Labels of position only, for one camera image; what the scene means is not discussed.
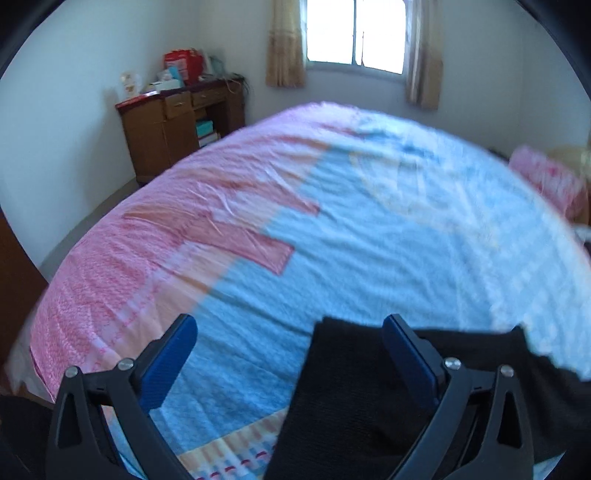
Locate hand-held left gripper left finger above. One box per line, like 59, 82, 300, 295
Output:
46, 314, 198, 480

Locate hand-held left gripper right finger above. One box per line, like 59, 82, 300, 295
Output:
382, 314, 536, 480

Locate black pants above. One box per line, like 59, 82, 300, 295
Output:
265, 316, 591, 480

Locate bed with pink blue sheet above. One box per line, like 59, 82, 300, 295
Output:
7, 102, 591, 480

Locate brown wooden door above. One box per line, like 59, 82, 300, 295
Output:
0, 215, 49, 365

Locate brown wooden desk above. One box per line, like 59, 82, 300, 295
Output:
115, 76, 246, 185

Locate pink floral folded blanket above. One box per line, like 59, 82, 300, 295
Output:
508, 145, 589, 222

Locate cream wooden headboard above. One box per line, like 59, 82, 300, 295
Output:
549, 145, 591, 178

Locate red gift bag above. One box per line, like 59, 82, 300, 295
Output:
164, 48, 204, 84

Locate beige patterned window curtain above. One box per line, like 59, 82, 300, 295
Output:
405, 0, 444, 110
265, 0, 306, 88

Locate sliding window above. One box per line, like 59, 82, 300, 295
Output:
300, 0, 414, 77

